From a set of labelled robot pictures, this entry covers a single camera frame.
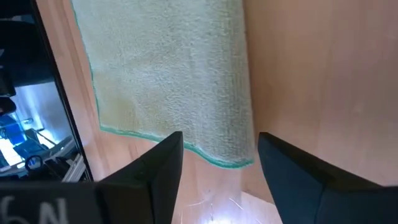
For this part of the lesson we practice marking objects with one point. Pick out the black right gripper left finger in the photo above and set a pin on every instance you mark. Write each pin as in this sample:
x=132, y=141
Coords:
x=124, y=199

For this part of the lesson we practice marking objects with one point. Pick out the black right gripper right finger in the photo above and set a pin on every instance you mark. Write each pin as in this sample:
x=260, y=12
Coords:
x=326, y=202

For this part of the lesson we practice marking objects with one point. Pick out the pale green microfiber towel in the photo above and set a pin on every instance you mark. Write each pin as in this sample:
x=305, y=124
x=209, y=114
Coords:
x=171, y=77

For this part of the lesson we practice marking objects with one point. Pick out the silver aluminium rig post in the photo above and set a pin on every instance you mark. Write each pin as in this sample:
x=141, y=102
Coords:
x=74, y=169

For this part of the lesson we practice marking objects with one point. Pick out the black aluminium table frame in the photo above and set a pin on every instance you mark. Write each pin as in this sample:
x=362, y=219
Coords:
x=60, y=93

